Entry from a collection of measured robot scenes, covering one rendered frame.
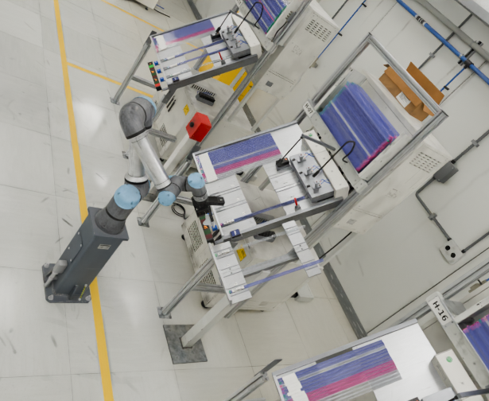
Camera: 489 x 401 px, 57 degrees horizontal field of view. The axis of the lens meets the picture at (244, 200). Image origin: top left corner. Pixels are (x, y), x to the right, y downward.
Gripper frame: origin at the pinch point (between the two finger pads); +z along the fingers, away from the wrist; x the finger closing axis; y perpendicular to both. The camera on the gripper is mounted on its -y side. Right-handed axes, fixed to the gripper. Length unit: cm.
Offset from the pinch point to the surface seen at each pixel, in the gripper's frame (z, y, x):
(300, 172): 3, -57, -13
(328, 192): 4, -66, 6
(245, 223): 9.9, -17.0, 3.5
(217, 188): 9.9, -9.5, -26.9
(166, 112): 61, 4, -168
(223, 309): 36, 10, 36
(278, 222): 10.3, -34.5, 10.0
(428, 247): 129, -160, 2
